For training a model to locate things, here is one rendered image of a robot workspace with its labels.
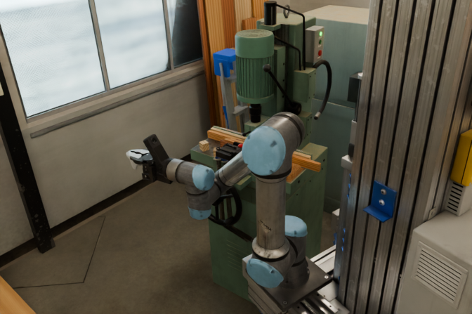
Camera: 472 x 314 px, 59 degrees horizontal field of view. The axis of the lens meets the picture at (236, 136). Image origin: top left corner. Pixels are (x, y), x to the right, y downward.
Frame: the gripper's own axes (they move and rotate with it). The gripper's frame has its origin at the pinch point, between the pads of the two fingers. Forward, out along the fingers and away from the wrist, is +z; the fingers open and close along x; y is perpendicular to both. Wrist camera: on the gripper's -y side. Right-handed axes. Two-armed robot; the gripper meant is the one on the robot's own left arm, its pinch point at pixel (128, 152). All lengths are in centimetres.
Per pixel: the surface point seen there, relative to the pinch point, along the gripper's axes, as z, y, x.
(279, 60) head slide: -18, -16, 82
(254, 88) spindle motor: -14, -7, 66
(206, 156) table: 12, 31, 59
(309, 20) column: -24, -31, 103
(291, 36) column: -21, -26, 90
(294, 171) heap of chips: -35, 30, 63
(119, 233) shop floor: 102, 116, 65
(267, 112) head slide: -11, 11, 82
